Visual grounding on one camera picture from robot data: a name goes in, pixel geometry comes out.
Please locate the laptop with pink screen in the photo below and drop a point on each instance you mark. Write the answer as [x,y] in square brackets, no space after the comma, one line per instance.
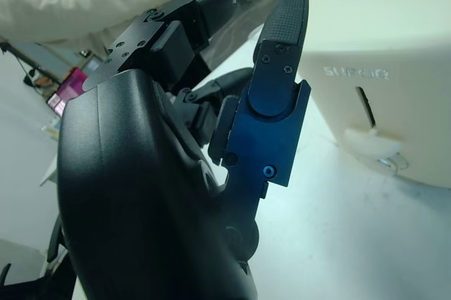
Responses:
[68,90]

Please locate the person forearm cream sleeve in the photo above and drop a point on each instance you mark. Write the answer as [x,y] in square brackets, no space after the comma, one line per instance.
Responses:
[70,0]

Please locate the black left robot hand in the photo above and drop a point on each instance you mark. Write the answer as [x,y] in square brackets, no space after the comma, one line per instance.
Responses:
[141,180]

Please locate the cream white toaster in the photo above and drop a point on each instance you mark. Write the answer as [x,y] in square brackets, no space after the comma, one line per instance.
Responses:
[405,32]

